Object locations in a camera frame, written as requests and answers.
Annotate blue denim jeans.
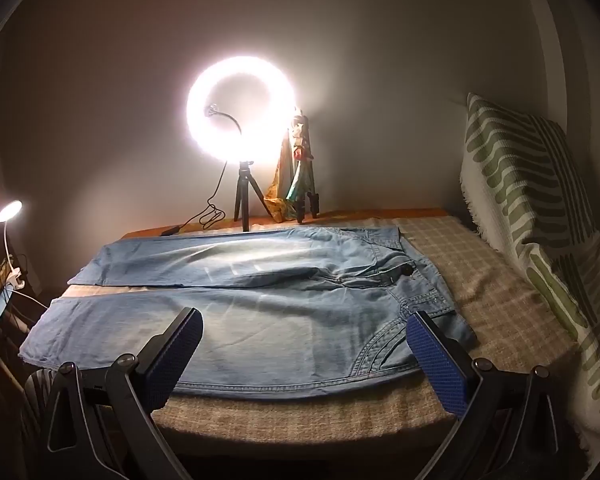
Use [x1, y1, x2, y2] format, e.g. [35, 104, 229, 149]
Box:
[18, 225, 480, 402]

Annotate beige plaid bed blanket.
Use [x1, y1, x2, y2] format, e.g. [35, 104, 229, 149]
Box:
[59, 213, 589, 443]

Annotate small white clip lamp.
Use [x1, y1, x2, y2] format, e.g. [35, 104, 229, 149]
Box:
[0, 199, 48, 311]

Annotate green patterned white pillow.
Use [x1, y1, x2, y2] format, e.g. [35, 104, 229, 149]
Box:
[460, 93, 600, 434]

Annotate black ring light cable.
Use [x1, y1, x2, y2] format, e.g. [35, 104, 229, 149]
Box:
[159, 103, 244, 238]

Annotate black ring light tripod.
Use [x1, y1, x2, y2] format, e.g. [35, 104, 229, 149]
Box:
[234, 162, 273, 232]

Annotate bright ring light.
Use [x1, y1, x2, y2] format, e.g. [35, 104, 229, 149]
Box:
[186, 55, 297, 168]

